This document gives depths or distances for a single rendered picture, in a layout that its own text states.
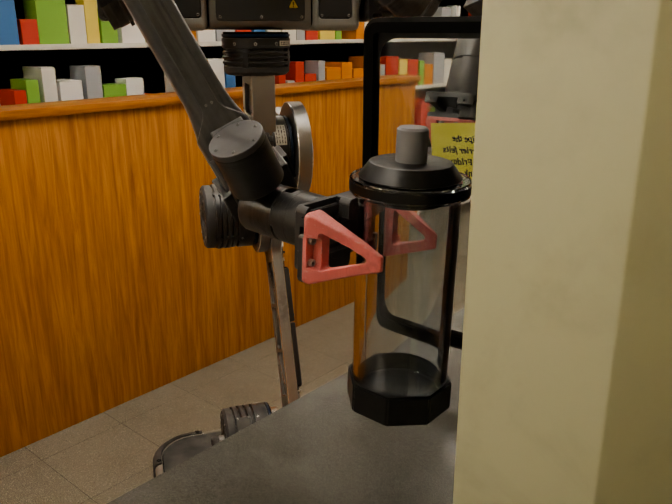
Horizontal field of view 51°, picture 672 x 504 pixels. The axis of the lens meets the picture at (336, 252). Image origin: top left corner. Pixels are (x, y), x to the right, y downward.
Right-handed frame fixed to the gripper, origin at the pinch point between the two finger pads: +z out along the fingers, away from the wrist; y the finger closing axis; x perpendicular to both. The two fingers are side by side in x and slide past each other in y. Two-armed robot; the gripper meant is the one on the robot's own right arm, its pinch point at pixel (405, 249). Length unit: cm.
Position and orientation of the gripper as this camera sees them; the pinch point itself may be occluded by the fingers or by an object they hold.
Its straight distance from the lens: 64.8
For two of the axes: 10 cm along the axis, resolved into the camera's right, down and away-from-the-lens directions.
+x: -0.4, 9.4, 3.4
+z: 7.7, 2.5, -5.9
